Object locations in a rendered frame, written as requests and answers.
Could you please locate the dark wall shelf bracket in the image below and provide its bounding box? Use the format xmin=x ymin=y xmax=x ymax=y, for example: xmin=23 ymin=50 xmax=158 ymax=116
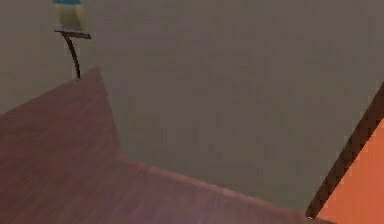
xmin=53 ymin=29 xmax=92 ymax=80

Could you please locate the orange door with dark frame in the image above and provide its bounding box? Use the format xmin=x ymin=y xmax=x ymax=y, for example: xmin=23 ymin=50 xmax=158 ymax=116
xmin=304 ymin=81 xmax=384 ymax=224

